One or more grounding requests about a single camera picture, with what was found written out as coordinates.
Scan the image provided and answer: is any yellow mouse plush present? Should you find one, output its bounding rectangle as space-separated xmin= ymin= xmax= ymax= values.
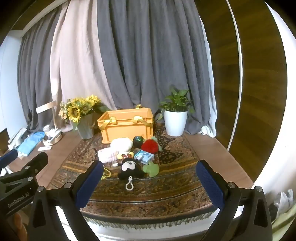
xmin=112 ymin=151 xmax=135 ymax=167

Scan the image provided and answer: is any yellow cord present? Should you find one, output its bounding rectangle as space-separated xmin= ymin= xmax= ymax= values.
xmin=100 ymin=168 xmax=114 ymax=180

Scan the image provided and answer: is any blue cloth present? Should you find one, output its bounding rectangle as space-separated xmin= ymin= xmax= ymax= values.
xmin=17 ymin=132 xmax=46 ymax=156

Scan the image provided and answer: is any green plush toy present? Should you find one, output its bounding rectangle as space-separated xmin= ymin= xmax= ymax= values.
xmin=142 ymin=161 xmax=160 ymax=178

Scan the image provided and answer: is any pink striped white plush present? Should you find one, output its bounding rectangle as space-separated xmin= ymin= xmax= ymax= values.
xmin=97 ymin=148 xmax=121 ymax=164

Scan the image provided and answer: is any crumpled white cloth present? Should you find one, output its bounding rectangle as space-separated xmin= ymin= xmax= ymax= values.
xmin=266 ymin=189 xmax=296 ymax=239

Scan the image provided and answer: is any patterned brown rug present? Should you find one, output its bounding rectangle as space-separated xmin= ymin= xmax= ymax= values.
xmin=46 ymin=123 xmax=232 ymax=230

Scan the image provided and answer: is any narrow grey curtain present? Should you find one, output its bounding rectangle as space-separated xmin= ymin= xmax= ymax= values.
xmin=17 ymin=5 xmax=70 ymax=132

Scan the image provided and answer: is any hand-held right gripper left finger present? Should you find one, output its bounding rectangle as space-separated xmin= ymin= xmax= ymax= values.
xmin=27 ymin=160 xmax=104 ymax=241

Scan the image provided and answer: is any white plant pot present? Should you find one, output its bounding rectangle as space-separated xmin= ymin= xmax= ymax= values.
xmin=164 ymin=110 xmax=188 ymax=137

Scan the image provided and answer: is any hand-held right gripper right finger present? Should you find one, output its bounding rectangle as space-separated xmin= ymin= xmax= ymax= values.
xmin=196 ymin=159 xmax=273 ymax=241

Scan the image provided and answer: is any sunflower bouquet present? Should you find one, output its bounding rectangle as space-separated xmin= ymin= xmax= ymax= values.
xmin=59 ymin=95 xmax=111 ymax=132

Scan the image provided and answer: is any light wooden strip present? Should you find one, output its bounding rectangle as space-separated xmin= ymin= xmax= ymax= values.
xmin=36 ymin=100 xmax=57 ymax=114

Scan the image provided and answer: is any white keychain clip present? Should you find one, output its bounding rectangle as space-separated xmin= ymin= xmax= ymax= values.
xmin=125 ymin=176 xmax=135 ymax=191

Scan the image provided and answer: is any green potted plant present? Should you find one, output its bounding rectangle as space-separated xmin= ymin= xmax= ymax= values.
xmin=154 ymin=87 xmax=196 ymax=121

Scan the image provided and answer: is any white plush toy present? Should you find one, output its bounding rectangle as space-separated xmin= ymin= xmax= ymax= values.
xmin=110 ymin=137 xmax=134 ymax=153

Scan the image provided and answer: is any red strawberry plush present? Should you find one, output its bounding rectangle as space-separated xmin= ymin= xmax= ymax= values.
xmin=141 ymin=137 xmax=163 ymax=154

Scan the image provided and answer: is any white sheer curtain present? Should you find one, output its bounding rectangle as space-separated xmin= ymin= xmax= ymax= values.
xmin=200 ymin=23 xmax=218 ymax=137

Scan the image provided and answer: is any grey flower vase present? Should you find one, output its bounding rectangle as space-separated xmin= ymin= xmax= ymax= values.
xmin=76 ymin=113 xmax=95 ymax=140

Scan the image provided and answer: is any blue and white toy box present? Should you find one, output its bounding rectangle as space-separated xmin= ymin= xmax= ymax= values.
xmin=134 ymin=149 xmax=155 ymax=164

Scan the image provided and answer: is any orange plastic crate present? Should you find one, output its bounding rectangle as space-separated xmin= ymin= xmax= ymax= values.
xmin=97 ymin=108 xmax=154 ymax=144

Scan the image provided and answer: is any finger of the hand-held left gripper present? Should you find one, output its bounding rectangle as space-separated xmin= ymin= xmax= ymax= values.
xmin=0 ymin=149 xmax=18 ymax=173
xmin=0 ymin=152 xmax=49 ymax=186

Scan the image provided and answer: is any beige curtain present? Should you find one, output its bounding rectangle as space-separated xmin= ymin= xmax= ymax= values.
xmin=50 ymin=0 xmax=117 ymax=132

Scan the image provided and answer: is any black and green ball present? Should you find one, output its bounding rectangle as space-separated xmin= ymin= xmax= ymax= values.
xmin=132 ymin=136 xmax=146 ymax=147

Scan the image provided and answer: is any black pirate plush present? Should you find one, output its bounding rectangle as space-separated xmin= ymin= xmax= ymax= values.
xmin=118 ymin=158 xmax=145 ymax=181

